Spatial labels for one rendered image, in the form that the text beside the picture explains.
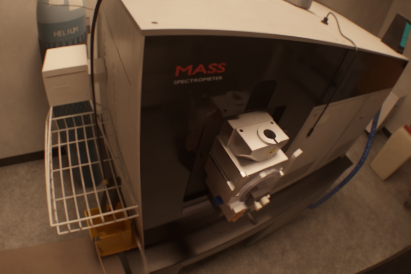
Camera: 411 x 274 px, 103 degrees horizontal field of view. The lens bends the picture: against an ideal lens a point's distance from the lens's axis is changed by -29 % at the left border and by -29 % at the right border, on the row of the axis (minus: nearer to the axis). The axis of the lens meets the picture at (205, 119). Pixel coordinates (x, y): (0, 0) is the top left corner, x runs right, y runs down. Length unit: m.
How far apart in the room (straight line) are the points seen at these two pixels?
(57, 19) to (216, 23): 0.81
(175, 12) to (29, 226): 1.70
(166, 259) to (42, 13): 1.03
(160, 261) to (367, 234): 2.05
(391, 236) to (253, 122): 2.53
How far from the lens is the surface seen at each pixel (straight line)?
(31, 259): 0.92
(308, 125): 0.60
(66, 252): 0.88
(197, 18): 0.28
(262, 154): 0.36
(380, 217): 2.77
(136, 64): 0.24
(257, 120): 0.39
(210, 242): 0.84
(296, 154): 0.40
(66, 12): 1.00
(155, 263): 0.80
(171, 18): 0.26
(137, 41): 0.24
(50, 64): 0.60
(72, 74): 0.58
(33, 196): 1.91
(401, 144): 2.95
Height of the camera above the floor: 1.52
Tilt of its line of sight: 40 degrees down
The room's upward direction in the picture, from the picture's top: 16 degrees clockwise
